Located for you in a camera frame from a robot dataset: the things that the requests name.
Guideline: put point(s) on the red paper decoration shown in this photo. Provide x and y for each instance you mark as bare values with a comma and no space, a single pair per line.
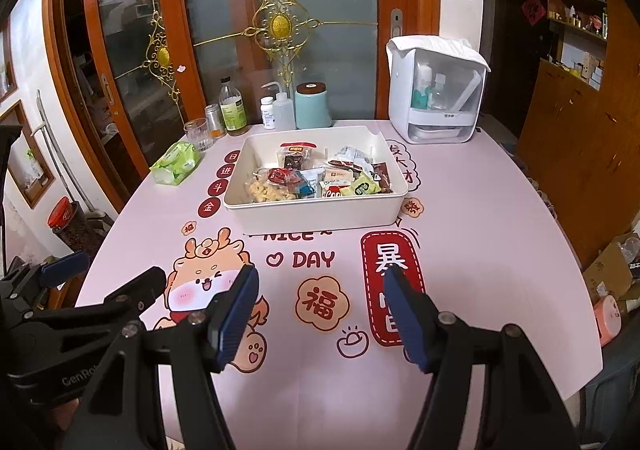
532,12

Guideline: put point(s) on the clear grey white packet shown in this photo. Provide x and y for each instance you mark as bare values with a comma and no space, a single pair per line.
350,152

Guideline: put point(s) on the large clear blue packet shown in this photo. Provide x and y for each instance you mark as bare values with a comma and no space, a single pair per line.
315,173

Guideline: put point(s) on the glass bottle green label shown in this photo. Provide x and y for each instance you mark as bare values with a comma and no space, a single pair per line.
233,112

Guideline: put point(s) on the red white cookie packet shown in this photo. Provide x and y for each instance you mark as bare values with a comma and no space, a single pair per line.
332,191

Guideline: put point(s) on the pink printed tablecloth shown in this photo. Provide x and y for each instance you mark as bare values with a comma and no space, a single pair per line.
500,255

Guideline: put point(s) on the wooden framed glass door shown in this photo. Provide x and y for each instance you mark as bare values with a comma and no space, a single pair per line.
325,54
130,4

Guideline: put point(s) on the dark snack packet red edge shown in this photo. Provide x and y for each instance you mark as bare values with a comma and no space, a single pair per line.
295,157

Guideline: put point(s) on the red candy packet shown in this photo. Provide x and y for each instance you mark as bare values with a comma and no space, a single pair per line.
280,175

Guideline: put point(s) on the cardboard box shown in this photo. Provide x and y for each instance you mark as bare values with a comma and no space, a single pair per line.
607,270

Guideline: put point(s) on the puffed rice cake packet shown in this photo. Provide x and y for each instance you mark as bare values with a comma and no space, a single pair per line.
265,192

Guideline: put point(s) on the white bottle teal label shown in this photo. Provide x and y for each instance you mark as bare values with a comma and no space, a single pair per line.
421,94

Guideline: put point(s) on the white squeeze wash bottle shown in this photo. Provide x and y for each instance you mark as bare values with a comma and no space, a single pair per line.
285,113

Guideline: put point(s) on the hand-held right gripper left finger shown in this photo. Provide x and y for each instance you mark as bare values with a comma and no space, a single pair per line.
235,317

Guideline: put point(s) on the brown chocolate packet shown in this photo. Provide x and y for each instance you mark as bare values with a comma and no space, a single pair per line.
382,177

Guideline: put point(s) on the white pill bottle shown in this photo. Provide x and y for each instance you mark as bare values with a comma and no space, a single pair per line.
268,113

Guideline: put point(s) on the red lid jar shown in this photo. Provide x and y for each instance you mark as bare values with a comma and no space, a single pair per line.
70,230

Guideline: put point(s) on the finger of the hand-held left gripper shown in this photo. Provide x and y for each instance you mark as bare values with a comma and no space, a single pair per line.
65,270
140,287

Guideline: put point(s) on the small blue candy packet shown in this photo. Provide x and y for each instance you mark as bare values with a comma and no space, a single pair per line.
305,187

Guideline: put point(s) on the glass cup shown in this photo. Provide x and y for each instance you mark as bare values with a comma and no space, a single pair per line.
198,135

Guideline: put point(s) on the green snack packet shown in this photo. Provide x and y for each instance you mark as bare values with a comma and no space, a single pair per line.
365,186

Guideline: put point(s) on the white plastic bin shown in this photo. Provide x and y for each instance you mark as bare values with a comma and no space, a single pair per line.
310,215

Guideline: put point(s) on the clear plastic bottle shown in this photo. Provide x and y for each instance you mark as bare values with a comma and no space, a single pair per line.
438,92

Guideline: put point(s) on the wooden cabinet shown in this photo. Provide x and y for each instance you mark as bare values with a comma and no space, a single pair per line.
565,129

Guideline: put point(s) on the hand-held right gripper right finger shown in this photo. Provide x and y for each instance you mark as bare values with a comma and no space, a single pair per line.
406,320

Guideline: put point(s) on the green tissue pack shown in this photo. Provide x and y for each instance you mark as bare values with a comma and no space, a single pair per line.
175,162

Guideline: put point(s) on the white storage box clear door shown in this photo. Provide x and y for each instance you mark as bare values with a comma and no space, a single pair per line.
405,94

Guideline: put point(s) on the wooden picture frame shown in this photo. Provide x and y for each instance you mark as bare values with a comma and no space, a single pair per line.
25,159

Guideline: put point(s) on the small metal can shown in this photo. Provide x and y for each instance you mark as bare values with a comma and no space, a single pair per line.
215,118

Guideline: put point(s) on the teal canister brown lid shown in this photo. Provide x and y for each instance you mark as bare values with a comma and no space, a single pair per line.
312,107

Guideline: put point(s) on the beige cracker packet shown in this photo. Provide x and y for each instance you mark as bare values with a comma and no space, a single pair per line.
337,175

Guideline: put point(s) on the pink plastic container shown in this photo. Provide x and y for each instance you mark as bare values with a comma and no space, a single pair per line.
607,320

